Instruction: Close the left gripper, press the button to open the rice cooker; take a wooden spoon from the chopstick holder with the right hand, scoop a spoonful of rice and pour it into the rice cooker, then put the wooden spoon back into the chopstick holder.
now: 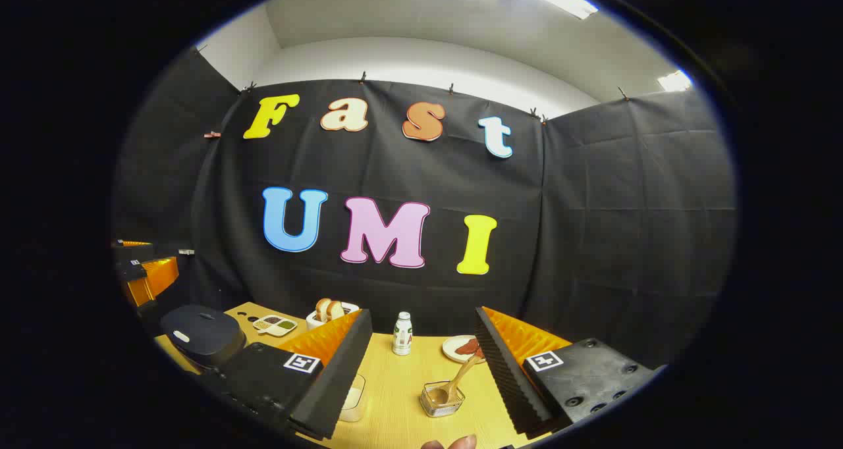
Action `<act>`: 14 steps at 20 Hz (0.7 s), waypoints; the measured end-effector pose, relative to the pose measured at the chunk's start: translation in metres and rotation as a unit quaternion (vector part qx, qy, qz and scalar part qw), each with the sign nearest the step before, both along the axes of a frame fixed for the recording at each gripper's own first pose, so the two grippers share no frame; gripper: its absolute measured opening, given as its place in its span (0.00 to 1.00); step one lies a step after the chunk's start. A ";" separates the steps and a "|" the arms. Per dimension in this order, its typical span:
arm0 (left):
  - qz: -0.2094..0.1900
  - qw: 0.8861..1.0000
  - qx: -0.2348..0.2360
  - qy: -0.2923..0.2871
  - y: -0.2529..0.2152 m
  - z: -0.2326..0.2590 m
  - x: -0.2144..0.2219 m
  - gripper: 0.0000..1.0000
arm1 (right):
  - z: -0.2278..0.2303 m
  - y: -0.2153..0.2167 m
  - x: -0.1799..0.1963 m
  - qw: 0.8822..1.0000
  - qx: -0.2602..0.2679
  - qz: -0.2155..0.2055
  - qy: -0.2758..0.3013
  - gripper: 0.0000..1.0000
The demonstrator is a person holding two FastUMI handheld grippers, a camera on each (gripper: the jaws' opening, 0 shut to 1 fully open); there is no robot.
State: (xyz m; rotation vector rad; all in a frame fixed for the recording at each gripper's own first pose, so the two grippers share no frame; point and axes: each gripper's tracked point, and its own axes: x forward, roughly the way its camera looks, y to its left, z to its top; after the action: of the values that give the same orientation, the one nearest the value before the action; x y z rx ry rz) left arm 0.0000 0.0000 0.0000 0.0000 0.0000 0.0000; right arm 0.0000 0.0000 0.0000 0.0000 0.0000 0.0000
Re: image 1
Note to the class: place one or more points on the white milk bottle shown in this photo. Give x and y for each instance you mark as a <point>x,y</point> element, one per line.
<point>402,336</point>

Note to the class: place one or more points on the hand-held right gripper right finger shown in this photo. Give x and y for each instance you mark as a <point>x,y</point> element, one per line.
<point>507,376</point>

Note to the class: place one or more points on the bread slice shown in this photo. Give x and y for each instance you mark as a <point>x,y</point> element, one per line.
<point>322,309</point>
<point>336,310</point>

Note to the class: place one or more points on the red meat slice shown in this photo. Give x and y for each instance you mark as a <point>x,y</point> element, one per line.
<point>479,354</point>
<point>466,347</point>

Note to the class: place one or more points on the wooden spoon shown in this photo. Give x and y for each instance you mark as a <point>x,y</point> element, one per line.
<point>461,376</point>

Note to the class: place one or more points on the black rice cooker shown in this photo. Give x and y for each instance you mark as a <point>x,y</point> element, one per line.
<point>201,334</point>

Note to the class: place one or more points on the divided condiment dish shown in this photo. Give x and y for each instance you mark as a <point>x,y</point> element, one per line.
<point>275,325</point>

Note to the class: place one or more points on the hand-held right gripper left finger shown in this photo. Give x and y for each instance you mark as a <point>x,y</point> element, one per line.
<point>336,383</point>

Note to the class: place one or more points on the clear rice container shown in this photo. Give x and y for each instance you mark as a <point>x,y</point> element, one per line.
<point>354,399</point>

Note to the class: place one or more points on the white plate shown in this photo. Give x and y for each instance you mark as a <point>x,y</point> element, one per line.
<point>450,350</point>

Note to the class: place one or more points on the white toaster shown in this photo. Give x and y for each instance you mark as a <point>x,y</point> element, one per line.
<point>315,322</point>

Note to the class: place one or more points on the small ceiling light panel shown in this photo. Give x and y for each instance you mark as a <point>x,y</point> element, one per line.
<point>675,81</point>

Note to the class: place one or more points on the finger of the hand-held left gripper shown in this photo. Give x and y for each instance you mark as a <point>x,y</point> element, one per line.
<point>141,250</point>
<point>155,281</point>

